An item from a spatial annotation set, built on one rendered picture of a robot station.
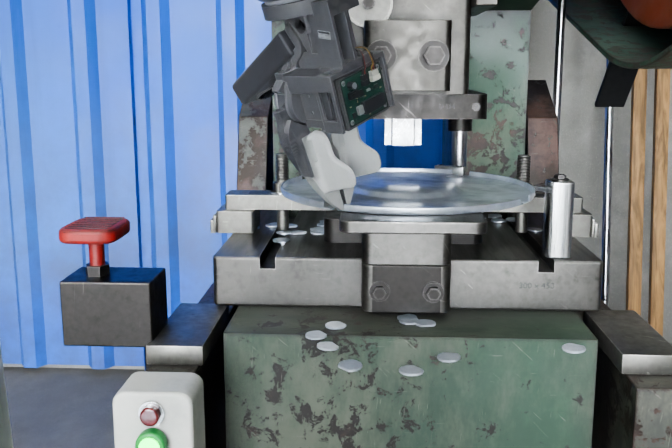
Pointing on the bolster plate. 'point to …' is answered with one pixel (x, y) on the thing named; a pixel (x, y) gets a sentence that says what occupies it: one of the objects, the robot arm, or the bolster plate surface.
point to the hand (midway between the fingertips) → (336, 196)
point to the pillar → (459, 148)
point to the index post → (558, 217)
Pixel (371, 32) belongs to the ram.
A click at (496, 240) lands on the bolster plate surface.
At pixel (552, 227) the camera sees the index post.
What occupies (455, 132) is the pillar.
